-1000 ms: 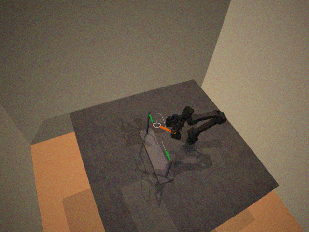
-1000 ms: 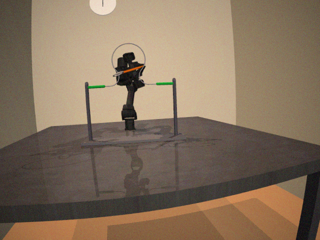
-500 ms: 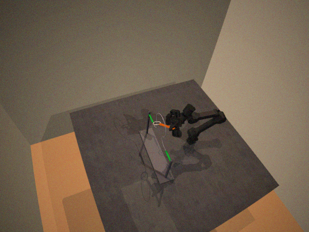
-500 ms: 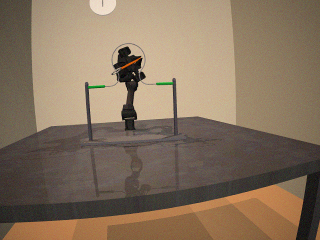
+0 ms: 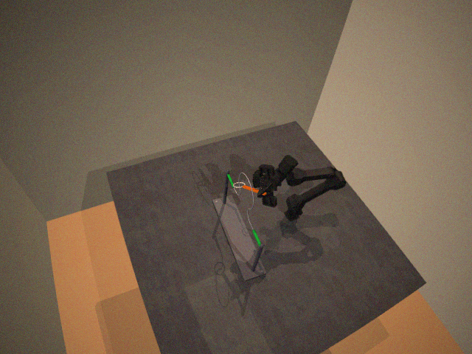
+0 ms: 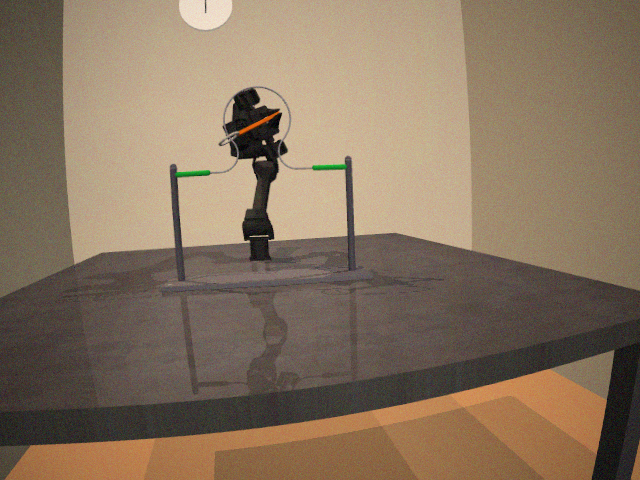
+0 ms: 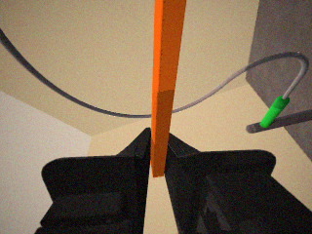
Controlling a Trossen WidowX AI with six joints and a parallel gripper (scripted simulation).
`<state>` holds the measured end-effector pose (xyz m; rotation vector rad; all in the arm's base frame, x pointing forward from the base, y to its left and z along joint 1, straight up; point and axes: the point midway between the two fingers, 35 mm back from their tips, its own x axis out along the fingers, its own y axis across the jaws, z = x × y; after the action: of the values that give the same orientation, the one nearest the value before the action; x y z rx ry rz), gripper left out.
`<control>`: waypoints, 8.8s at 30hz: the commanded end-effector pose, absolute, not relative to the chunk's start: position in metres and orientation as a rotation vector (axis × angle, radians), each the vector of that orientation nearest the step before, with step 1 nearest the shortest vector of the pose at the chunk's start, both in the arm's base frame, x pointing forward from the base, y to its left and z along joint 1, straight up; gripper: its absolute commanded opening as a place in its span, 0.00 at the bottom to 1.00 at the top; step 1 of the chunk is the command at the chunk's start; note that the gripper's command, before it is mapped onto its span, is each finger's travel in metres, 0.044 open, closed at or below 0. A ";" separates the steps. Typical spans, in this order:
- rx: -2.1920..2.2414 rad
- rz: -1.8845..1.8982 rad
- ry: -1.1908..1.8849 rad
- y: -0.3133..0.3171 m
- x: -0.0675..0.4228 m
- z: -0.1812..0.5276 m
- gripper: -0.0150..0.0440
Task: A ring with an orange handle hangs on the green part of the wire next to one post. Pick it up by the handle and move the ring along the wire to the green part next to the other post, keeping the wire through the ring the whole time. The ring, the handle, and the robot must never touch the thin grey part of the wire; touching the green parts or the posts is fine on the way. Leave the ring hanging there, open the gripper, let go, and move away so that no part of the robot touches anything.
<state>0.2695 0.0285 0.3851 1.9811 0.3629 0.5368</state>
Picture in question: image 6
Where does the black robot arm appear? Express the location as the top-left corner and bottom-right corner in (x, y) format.
(225, 102), (279, 261)

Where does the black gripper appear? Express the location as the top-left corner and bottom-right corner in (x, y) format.
(233, 88), (288, 161)

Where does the orange handle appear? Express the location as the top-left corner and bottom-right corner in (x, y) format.
(219, 112), (279, 146)

